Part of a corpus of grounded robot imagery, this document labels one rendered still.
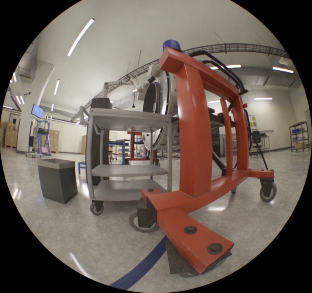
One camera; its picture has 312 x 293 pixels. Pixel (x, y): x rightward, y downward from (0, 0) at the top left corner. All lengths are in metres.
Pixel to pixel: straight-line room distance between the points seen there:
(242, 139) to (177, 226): 0.78
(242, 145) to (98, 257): 1.09
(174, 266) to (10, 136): 7.90
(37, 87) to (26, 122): 1.56
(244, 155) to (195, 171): 0.59
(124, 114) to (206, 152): 0.49
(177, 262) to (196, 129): 0.41
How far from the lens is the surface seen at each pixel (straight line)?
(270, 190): 0.94
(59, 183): 0.88
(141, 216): 0.52
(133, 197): 0.69
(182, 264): 0.27
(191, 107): 0.41
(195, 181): 0.39
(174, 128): 1.11
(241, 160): 0.91
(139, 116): 0.63
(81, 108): 0.70
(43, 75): 5.99
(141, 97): 2.14
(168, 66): 0.57
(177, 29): 4.05
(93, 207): 0.72
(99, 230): 0.64
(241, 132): 0.91
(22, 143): 5.23
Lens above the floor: 0.44
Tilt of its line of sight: 8 degrees up
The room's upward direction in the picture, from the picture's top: straight up
